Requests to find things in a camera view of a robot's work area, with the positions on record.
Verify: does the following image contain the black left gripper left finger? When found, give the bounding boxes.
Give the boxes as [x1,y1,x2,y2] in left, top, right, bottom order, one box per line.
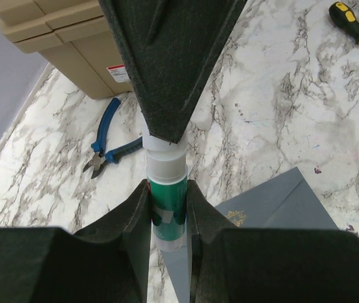
[0,181,151,302]

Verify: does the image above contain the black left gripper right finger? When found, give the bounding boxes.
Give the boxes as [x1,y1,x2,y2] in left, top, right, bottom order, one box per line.
[186,181,359,302]

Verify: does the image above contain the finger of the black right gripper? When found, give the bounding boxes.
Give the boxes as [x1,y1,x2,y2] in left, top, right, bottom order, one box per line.
[99,0,246,143]

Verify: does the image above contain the grey envelope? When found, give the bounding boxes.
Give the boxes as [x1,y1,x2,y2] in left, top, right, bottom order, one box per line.
[159,166,340,303]

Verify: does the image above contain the green white glue stick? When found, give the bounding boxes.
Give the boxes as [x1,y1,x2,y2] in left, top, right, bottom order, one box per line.
[146,150,188,252]

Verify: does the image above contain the white glue stick cap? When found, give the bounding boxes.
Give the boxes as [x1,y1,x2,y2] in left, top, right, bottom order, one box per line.
[142,117,188,153]

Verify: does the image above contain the tan plastic toolbox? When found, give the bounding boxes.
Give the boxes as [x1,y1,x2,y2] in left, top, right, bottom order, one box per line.
[0,0,132,99]

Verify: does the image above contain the yellow black screwdriver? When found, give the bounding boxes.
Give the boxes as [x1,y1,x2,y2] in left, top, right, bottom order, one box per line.
[328,1,359,45]

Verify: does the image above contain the blue handled pliers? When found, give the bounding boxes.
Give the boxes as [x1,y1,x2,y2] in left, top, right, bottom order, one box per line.
[83,97,143,179]

